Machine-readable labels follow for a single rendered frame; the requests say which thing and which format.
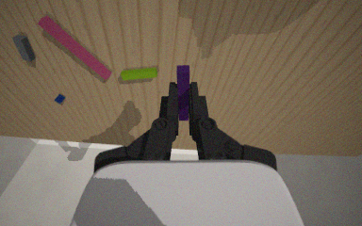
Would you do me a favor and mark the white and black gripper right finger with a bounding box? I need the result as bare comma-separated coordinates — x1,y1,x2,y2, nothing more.
189,82,277,171

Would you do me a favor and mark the grey rod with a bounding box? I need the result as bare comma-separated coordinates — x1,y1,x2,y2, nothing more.
12,35,36,61

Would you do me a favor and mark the pink rod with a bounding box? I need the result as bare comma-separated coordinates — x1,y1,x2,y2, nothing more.
38,16,111,79

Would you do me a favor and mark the purple rod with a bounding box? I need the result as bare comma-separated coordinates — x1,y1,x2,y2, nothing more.
176,65,189,121

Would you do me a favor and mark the lime green rod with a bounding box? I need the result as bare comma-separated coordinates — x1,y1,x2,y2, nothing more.
121,68,157,80

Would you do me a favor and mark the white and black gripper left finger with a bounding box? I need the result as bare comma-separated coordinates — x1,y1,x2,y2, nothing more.
93,82,179,173

